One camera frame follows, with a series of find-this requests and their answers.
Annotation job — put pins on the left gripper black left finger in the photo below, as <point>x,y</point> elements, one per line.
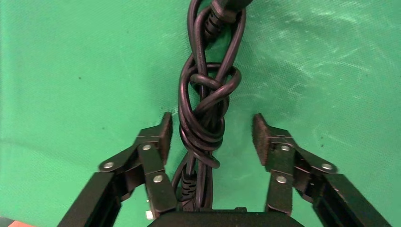
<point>156,181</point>

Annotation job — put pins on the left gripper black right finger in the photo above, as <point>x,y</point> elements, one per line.
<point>280,181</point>

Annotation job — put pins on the green table cloth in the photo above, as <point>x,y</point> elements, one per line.
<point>62,78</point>

